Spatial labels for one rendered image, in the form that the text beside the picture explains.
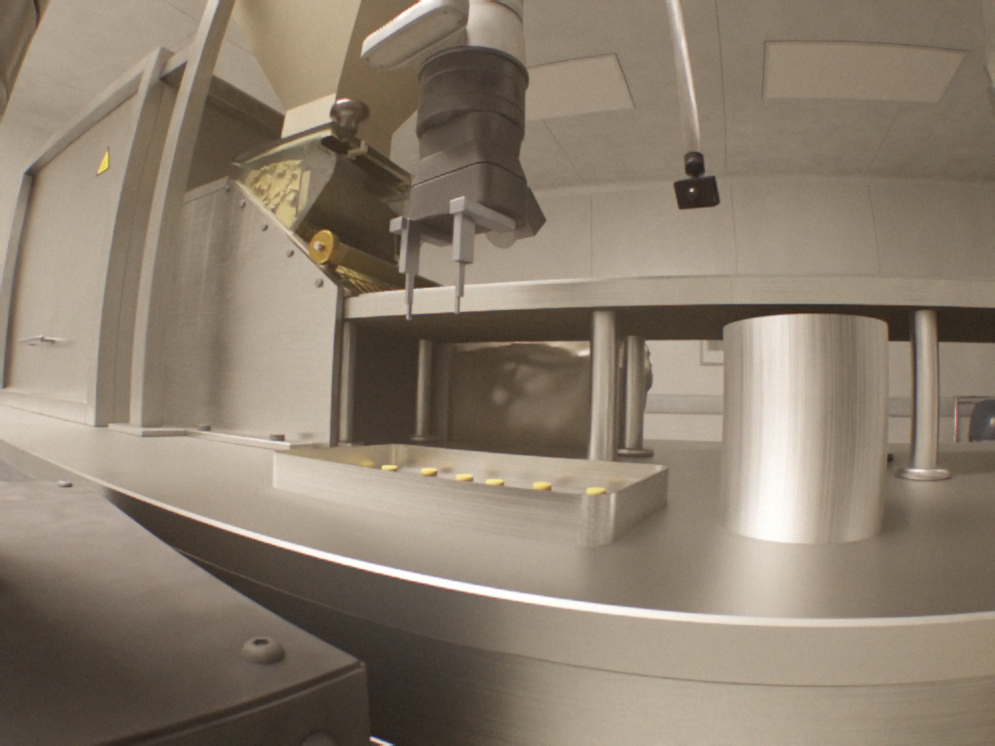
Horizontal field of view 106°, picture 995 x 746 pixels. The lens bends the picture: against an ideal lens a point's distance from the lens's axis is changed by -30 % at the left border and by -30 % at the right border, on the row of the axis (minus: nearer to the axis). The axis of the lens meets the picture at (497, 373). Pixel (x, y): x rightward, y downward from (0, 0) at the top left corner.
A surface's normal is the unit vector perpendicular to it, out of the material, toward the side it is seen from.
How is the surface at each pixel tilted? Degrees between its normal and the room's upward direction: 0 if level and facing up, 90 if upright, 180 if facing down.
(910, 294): 90
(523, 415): 93
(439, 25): 180
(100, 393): 90
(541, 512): 90
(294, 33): 114
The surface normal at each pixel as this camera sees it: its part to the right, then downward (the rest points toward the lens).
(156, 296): 0.92, 0.00
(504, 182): 0.77, -0.01
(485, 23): 0.22, -0.09
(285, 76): -0.37, 0.35
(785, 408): -0.67, -0.07
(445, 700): -0.40, -0.07
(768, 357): -0.84, -0.06
